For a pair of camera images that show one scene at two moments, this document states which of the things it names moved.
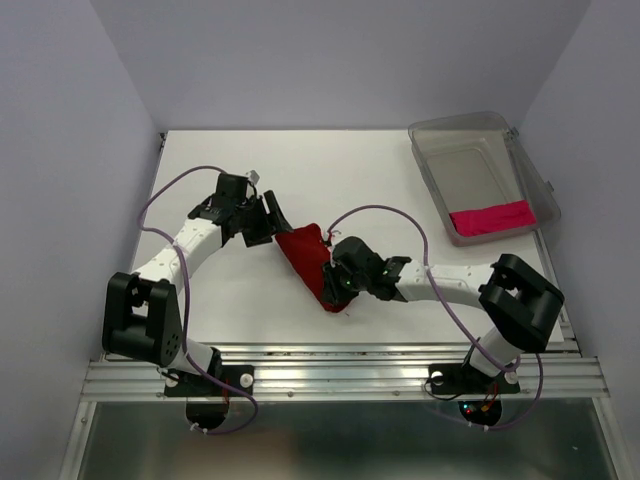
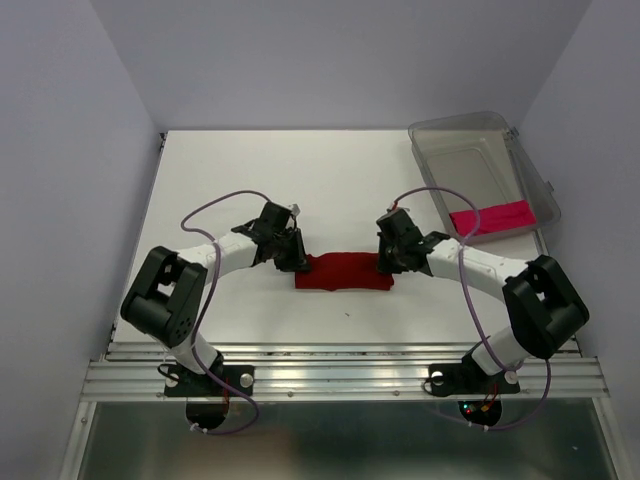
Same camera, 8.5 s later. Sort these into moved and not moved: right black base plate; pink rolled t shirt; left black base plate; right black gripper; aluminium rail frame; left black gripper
Moved: left black gripper; right black gripper
Not moved: pink rolled t shirt; left black base plate; right black base plate; aluminium rail frame
